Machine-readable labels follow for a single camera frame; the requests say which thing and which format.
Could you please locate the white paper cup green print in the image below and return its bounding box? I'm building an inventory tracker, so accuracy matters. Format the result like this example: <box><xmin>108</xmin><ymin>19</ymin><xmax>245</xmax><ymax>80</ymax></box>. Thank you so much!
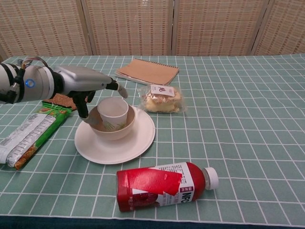
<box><xmin>97</xmin><ymin>96</ymin><xmax>130</xmax><ymax>131</ymax></box>

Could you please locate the green checkered tablecloth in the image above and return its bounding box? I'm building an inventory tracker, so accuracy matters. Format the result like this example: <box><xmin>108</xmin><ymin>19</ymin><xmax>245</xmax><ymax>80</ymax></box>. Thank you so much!
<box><xmin>0</xmin><ymin>53</ymin><xmax>305</xmax><ymax>229</ymax></box>

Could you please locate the red juice bottle white cap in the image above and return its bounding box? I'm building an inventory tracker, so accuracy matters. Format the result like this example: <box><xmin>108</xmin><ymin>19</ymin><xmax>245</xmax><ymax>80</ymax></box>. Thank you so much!
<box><xmin>116</xmin><ymin>161</ymin><xmax>219</xmax><ymax>213</ymax></box>

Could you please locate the beige bowl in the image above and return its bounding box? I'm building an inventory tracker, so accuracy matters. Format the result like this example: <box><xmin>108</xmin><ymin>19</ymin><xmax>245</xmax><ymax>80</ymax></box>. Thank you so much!
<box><xmin>89</xmin><ymin>104</ymin><xmax>136</xmax><ymax>141</ymax></box>

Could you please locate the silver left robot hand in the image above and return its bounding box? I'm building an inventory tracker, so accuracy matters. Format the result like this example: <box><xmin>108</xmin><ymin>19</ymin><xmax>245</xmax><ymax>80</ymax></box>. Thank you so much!
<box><xmin>52</xmin><ymin>65</ymin><xmax>129</xmax><ymax>126</ymax></box>

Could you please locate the bamboo folding screen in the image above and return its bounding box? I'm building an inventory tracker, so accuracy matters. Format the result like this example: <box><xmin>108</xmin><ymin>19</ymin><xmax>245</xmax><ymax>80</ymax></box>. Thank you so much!
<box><xmin>0</xmin><ymin>0</ymin><xmax>305</xmax><ymax>63</ymax></box>

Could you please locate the white round plate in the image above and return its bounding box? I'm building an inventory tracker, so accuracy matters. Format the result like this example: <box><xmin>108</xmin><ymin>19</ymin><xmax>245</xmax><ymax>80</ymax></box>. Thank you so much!
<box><xmin>74</xmin><ymin>106</ymin><xmax>156</xmax><ymax>165</ymax></box>

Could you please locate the round woven rattan coaster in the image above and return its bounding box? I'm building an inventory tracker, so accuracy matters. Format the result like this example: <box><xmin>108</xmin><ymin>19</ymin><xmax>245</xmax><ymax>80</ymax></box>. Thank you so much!
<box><xmin>49</xmin><ymin>93</ymin><xmax>77</xmax><ymax>111</ymax></box>

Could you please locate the wrapped bread with white label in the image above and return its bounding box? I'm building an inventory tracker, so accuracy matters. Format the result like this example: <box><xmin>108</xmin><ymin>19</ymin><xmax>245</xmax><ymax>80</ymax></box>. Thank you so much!
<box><xmin>137</xmin><ymin>83</ymin><xmax>187</xmax><ymax>114</ymax></box>

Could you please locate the green and white snack package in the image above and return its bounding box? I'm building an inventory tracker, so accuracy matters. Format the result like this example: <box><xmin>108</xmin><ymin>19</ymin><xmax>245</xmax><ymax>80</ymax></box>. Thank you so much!
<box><xmin>0</xmin><ymin>100</ymin><xmax>73</xmax><ymax>170</ymax></box>

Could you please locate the brown spiral notebook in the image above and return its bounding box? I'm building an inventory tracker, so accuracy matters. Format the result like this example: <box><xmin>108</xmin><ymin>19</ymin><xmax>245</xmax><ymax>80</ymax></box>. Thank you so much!
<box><xmin>115</xmin><ymin>59</ymin><xmax>180</xmax><ymax>86</ymax></box>

